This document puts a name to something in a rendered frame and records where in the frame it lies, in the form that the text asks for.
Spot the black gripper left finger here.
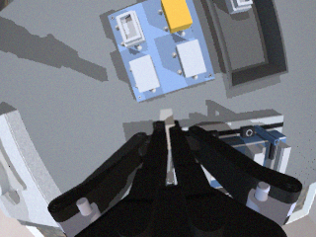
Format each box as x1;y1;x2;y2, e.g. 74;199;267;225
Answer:
47;110;170;237

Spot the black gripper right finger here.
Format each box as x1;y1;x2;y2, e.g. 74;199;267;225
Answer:
166;109;302;237

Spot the yellow rectangular block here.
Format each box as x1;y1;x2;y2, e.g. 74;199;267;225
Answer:
161;0;193;34

